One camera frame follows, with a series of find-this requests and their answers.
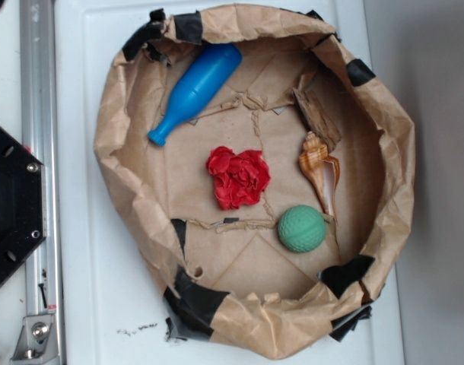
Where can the aluminium extrusion rail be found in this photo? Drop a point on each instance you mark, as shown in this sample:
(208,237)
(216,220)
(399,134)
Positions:
(43,268)

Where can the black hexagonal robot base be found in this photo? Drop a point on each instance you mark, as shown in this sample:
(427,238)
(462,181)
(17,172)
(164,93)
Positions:
(21,205)

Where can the metal corner bracket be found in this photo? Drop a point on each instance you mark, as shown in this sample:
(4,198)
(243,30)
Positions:
(37,343)

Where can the orange spiral seashell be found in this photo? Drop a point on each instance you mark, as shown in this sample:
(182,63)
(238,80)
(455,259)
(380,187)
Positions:
(321,169)

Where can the brown wood bark piece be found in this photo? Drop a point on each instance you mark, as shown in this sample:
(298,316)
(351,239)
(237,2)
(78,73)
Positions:
(316,119)

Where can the red crumpled paper ball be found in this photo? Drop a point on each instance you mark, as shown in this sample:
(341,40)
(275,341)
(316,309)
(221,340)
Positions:
(239,179)

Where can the brown paper bag bin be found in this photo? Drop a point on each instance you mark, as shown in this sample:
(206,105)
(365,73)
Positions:
(224,274)

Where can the green dimpled ball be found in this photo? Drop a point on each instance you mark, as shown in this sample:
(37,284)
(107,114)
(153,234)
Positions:
(301,229)

